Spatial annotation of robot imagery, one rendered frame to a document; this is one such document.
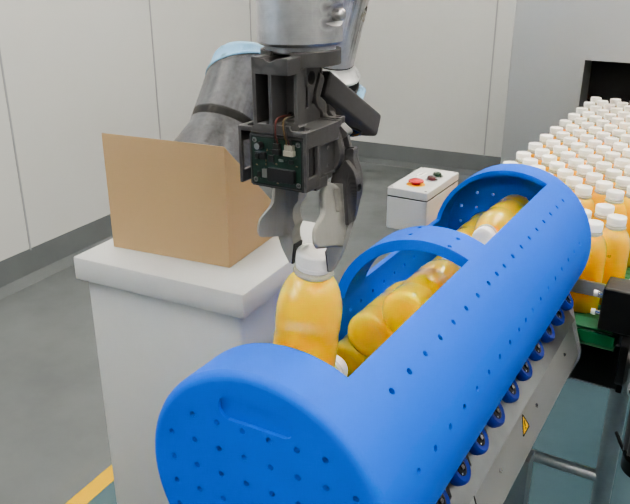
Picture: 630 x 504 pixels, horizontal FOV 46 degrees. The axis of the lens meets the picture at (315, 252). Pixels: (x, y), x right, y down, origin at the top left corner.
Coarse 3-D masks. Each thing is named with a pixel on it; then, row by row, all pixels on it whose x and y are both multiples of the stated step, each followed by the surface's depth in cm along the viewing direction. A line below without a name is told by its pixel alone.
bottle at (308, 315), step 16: (288, 288) 74; (304, 288) 73; (320, 288) 73; (336, 288) 74; (288, 304) 73; (304, 304) 73; (320, 304) 73; (336, 304) 74; (288, 320) 74; (304, 320) 73; (320, 320) 73; (336, 320) 75; (288, 336) 74; (304, 336) 74; (320, 336) 74; (336, 336) 76; (320, 352) 75; (336, 352) 78
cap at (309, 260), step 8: (304, 248) 74; (312, 248) 74; (296, 256) 73; (304, 256) 72; (312, 256) 72; (320, 256) 72; (296, 264) 73; (304, 264) 72; (312, 264) 72; (320, 264) 72; (304, 272) 73; (312, 272) 72; (320, 272) 72; (328, 272) 73
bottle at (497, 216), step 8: (504, 200) 135; (512, 200) 135; (520, 200) 136; (528, 200) 138; (496, 208) 130; (504, 208) 130; (512, 208) 131; (520, 208) 133; (480, 216) 129; (488, 216) 127; (496, 216) 127; (504, 216) 127; (512, 216) 129; (480, 224) 127; (488, 224) 126; (496, 224) 126; (504, 224) 126; (496, 232) 125
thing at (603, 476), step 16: (592, 352) 178; (608, 352) 178; (624, 352) 147; (576, 368) 171; (592, 368) 171; (608, 368) 171; (624, 368) 148; (608, 384) 165; (624, 384) 156; (608, 400) 188; (624, 400) 184; (608, 416) 188; (624, 416) 187; (608, 432) 189; (608, 448) 190; (544, 464) 203; (560, 464) 200; (576, 464) 199; (608, 464) 192; (592, 480) 197; (608, 480) 194; (592, 496) 198; (608, 496) 196
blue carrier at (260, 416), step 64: (512, 192) 139; (448, 256) 99; (512, 256) 105; (576, 256) 125; (448, 320) 86; (512, 320) 97; (192, 384) 73; (256, 384) 68; (320, 384) 69; (384, 384) 72; (448, 384) 80; (192, 448) 76; (256, 448) 71; (320, 448) 67; (384, 448) 68; (448, 448) 78
